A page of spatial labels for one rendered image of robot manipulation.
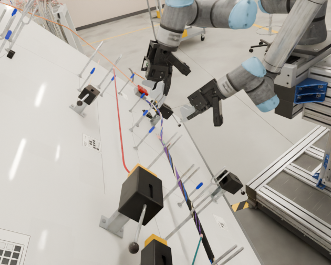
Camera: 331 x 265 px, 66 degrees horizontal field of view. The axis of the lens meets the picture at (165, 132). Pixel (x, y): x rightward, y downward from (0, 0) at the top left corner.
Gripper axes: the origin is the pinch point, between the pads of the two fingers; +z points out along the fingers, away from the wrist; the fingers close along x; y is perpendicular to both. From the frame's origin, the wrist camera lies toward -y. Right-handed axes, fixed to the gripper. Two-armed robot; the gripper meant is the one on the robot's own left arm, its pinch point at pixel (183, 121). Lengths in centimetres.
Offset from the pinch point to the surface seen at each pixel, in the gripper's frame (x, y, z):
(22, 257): 77, 2, -12
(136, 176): 61, 1, -19
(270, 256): -40, -100, 23
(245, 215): -64, -83, 34
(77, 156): 56, 9, -4
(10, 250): 78, 3, -12
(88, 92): 42.9, 21.2, -5.2
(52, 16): -14, 79, 34
